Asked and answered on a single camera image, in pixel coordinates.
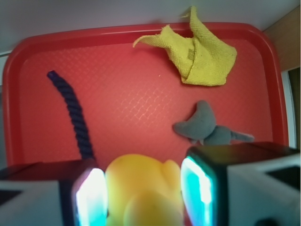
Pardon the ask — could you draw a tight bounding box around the yellow rubber duck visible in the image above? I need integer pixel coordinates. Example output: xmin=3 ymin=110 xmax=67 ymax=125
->
xmin=105 ymin=154 xmax=184 ymax=226

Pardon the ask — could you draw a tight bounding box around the red plastic tray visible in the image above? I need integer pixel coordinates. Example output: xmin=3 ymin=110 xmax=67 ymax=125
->
xmin=2 ymin=23 xmax=289 ymax=168

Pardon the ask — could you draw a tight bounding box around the dark purple twisted rope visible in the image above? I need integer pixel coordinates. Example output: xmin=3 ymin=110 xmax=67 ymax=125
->
xmin=47 ymin=70 xmax=97 ymax=161

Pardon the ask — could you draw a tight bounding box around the grey plush elephant toy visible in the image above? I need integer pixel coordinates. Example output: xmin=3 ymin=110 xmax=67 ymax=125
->
xmin=173 ymin=100 xmax=254 ymax=145

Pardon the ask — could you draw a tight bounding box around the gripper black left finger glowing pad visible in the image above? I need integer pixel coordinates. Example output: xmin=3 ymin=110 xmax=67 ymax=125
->
xmin=0 ymin=159 xmax=108 ymax=226

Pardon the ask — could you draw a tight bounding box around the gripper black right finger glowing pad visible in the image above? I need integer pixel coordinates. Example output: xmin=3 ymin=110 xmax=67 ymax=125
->
xmin=181 ymin=142 xmax=301 ymax=226

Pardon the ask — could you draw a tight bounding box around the yellow microfiber cloth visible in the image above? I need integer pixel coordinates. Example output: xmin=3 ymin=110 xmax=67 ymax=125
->
xmin=133 ymin=6 xmax=237 ymax=87

